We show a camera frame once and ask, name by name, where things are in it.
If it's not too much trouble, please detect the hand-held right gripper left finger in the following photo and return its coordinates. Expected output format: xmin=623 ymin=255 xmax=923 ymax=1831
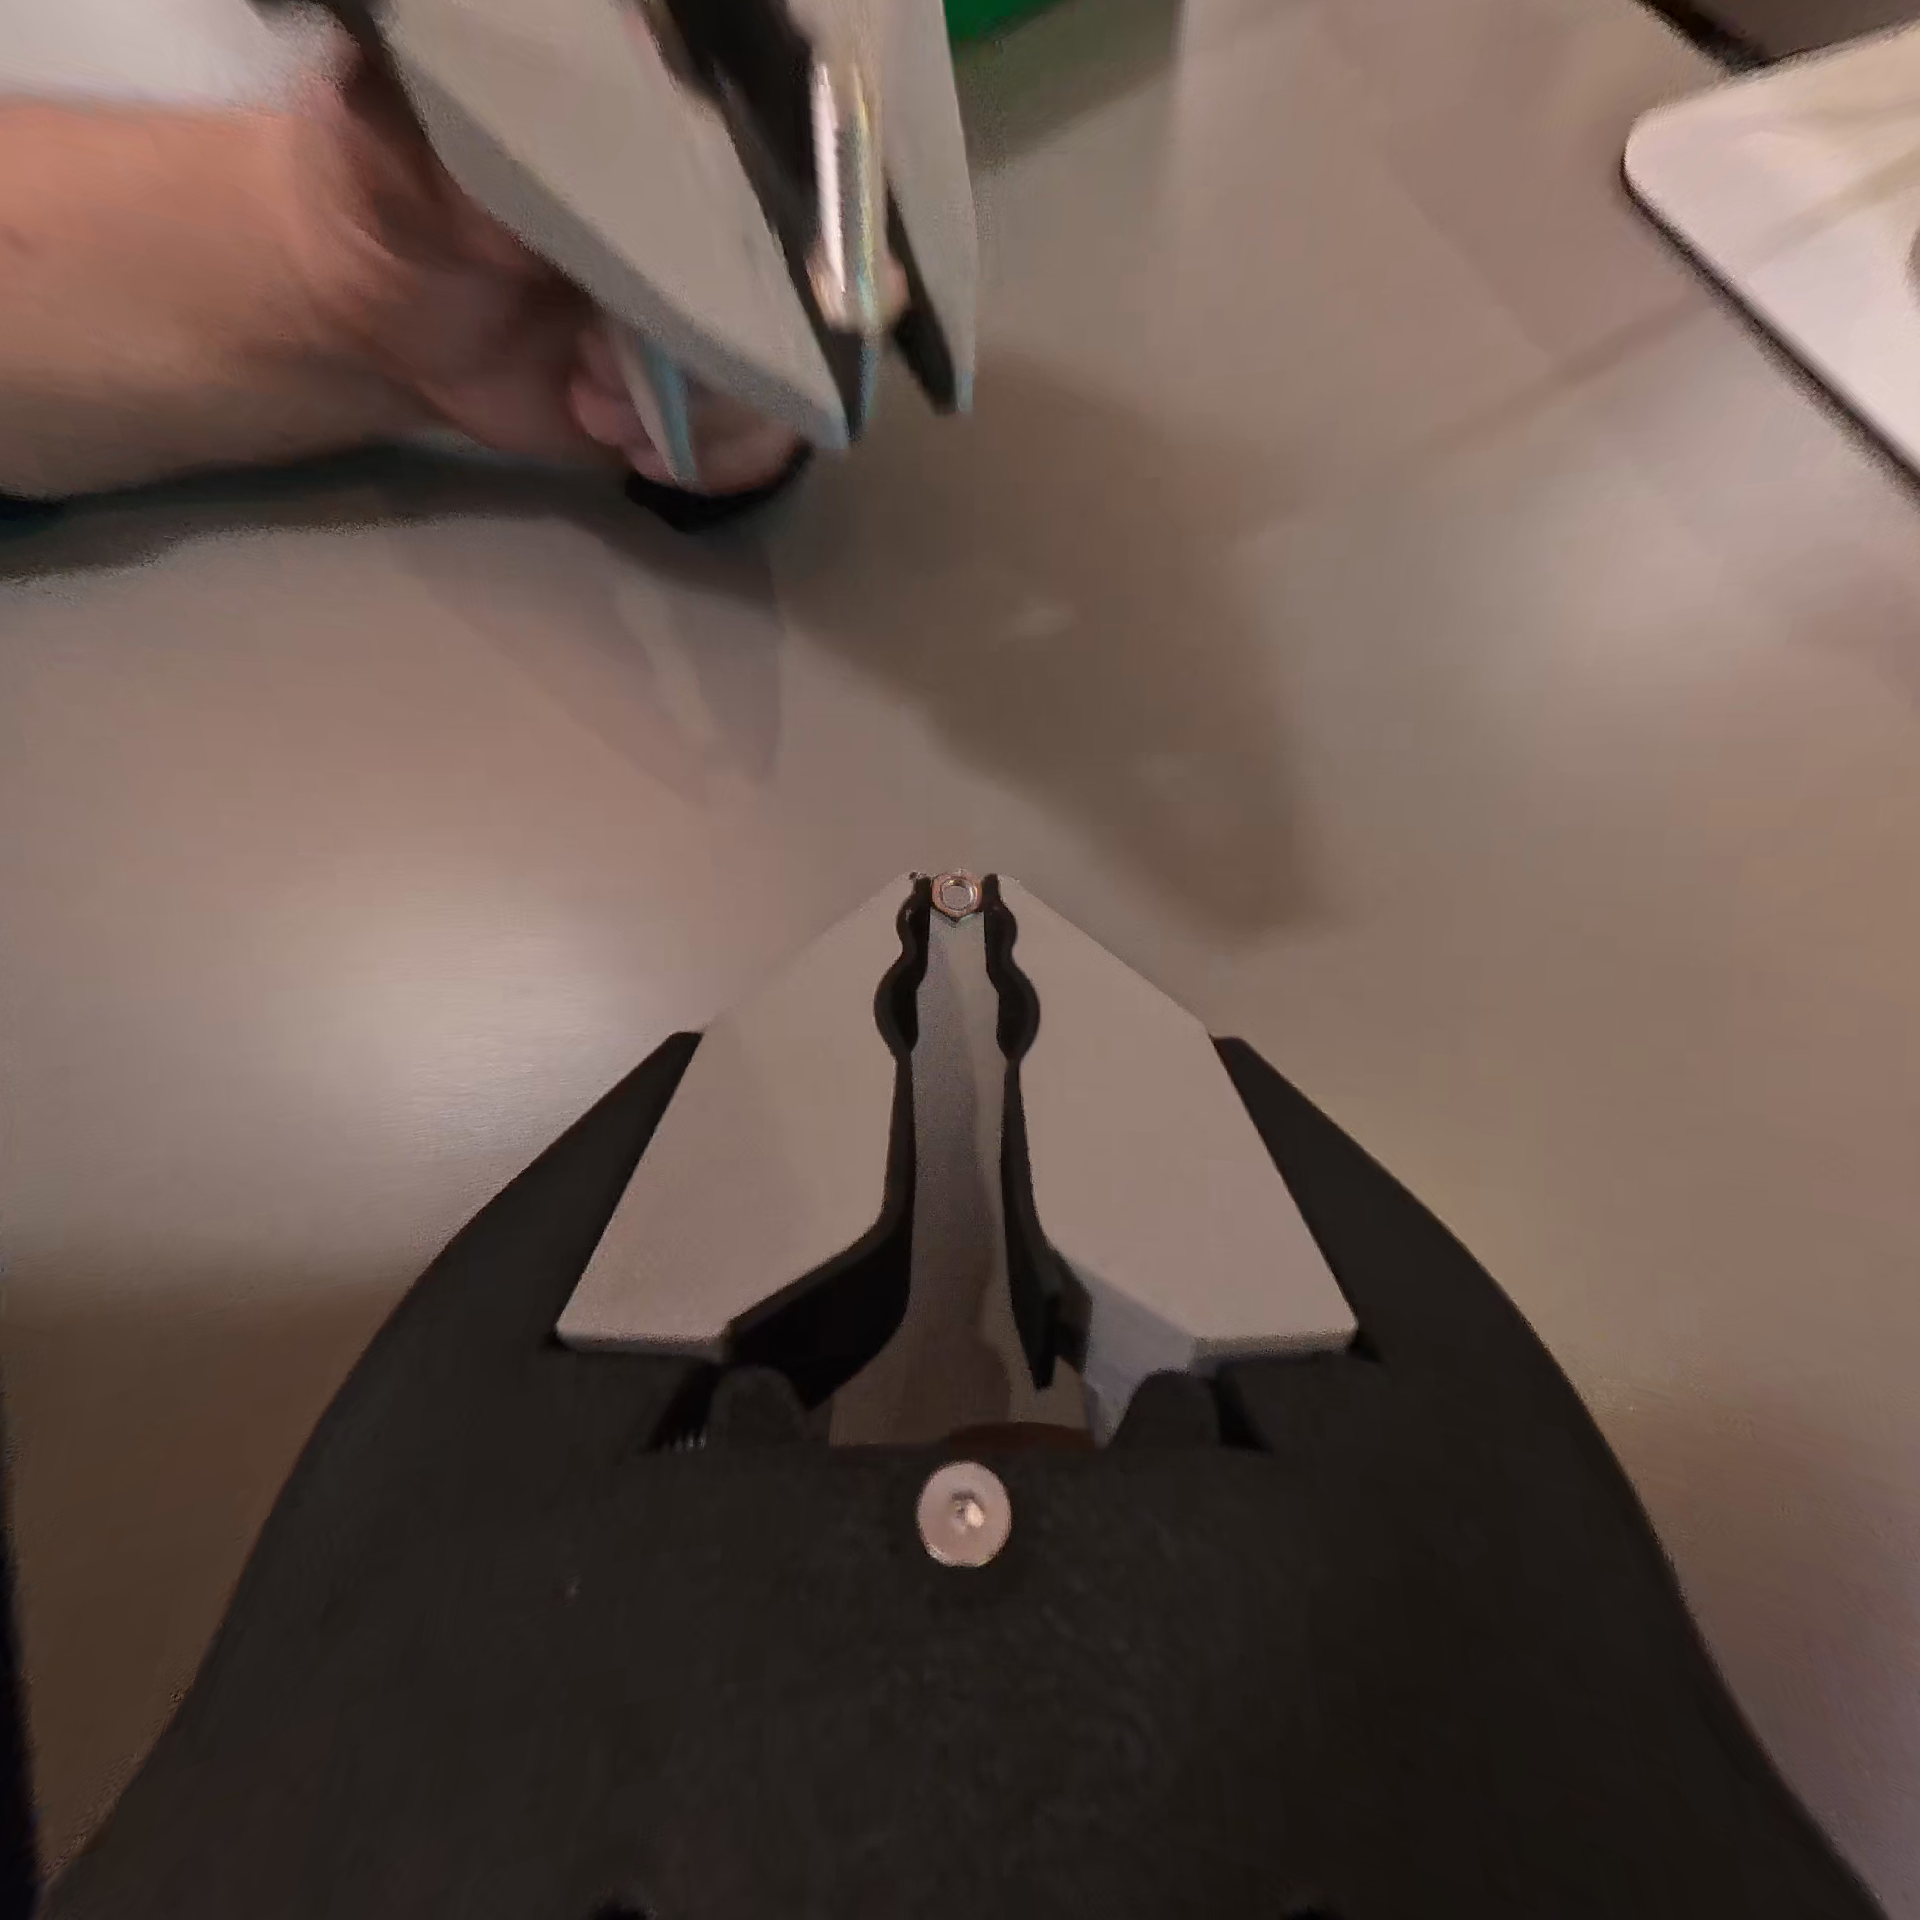
xmin=556 ymin=874 xmax=923 ymax=1414

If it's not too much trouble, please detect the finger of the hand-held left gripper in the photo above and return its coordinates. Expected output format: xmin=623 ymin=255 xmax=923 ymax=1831
xmin=810 ymin=0 xmax=982 ymax=423
xmin=369 ymin=0 xmax=885 ymax=452

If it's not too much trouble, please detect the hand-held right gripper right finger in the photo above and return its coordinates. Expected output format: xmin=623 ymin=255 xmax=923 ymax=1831
xmin=978 ymin=874 xmax=1362 ymax=1444

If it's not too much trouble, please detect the long steel bolt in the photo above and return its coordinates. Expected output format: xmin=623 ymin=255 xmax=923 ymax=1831
xmin=806 ymin=56 xmax=894 ymax=346

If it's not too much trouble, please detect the person's left hand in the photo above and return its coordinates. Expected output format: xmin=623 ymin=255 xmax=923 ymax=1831
xmin=282 ymin=60 xmax=805 ymax=495

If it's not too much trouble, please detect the white lamp base plate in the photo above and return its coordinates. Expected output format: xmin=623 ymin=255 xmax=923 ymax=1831
xmin=1622 ymin=30 xmax=1920 ymax=482

